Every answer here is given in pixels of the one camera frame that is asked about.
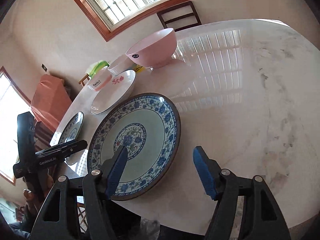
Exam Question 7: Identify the small blue floral plate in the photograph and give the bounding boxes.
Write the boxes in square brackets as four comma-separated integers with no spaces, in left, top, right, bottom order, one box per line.
[50,112,84,146]

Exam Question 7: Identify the large blue floral plate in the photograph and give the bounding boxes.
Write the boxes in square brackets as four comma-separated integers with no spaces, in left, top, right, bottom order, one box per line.
[87,93,181,201]

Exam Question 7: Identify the white plate pink flowers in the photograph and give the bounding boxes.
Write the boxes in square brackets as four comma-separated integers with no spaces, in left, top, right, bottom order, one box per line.
[89,70,136,115]

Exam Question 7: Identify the white bowl blue base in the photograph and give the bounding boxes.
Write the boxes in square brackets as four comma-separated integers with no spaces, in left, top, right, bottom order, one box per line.
[108,54,134,76]

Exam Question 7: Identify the large pink bowl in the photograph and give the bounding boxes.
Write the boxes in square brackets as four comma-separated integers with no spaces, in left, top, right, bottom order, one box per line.
[126,28,177,68]

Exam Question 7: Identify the person's left hand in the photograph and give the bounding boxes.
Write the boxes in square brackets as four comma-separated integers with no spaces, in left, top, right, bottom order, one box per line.
[23,175,54,216]

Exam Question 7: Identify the dark wooden bench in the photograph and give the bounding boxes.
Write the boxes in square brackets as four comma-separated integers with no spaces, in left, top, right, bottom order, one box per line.
[34,122,54,152]

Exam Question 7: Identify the side window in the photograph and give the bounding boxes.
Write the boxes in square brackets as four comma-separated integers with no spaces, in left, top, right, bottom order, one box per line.
[1,67,30,185]

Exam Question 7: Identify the pink cloth covered furniture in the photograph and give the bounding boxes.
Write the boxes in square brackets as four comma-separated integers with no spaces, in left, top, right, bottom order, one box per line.
[31,74,72,132]

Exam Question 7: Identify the light wooden chair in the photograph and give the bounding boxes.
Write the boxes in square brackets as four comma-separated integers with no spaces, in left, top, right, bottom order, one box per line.
[78,74,90,87]

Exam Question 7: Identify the green tissue pack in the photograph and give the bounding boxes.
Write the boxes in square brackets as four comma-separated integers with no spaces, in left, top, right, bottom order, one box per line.
[86,60,109,78]

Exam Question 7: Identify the yellow round warning sticker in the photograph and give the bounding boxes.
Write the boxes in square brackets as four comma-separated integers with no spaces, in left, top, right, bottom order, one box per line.
[134,65,145,73]

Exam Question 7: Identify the dark wooden chair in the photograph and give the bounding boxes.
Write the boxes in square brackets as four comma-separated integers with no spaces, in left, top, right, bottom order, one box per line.
[157,1,202,31]

